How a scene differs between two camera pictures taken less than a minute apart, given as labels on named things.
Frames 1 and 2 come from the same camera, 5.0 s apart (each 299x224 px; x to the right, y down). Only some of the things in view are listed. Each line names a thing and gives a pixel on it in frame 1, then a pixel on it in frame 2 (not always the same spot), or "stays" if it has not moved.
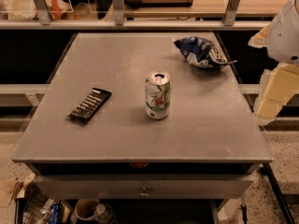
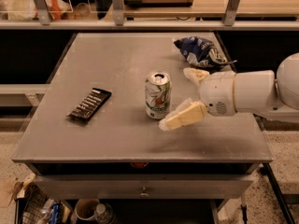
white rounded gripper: (285, 36) → (217, 92)
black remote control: (91, 105) stays
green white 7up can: (158, 91) stays
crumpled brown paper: (19, 190) stays
